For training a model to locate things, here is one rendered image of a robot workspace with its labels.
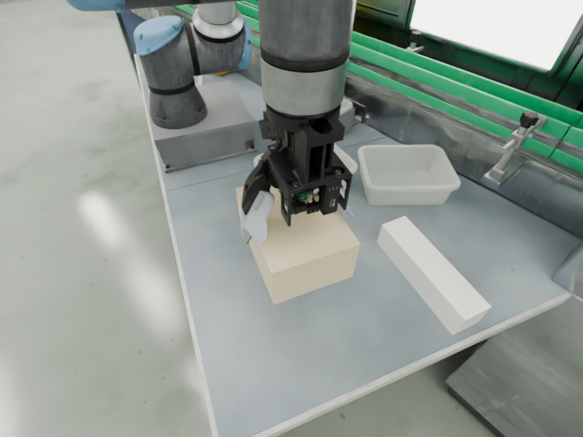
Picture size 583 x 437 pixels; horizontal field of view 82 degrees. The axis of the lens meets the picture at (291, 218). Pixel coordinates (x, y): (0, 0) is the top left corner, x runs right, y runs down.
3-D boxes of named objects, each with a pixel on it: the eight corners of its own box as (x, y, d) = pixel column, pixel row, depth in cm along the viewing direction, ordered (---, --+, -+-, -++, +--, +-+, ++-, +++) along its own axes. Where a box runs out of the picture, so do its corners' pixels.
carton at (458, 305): (452, 335, 61) (465, 320, 57) (376, 242, 76) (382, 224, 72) (477, 322, 63) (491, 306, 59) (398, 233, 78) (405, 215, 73)
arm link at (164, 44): (145, 72, 89) (127, 15, 79) (197, 66, 92) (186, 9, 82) (147, 93, 81) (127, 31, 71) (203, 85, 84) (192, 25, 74)
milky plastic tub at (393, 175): (451, 213, 84) (465, 187, 77) (362, 215, 84) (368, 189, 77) (430, 169, 96) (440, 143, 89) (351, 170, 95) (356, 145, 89)
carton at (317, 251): (273, 304, 45) (271, 273, 40) (240, 222, 55) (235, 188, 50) (352, 276, 48) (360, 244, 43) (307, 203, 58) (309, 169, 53)
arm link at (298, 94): (248, 42, 30) (330, 30, 32) (252, 92, 33) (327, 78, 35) (278, 79, 25) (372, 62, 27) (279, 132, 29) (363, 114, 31)
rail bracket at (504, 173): (513, 185, 84) (566, 101, 67) (479, 217, 76) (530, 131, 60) (494, 175, 86) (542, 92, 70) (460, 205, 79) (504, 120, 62)
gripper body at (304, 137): (285, 231, 37) (284, 137, 28) (260, 182, 42) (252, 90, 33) (348, 212, 39) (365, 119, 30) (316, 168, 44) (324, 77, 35)
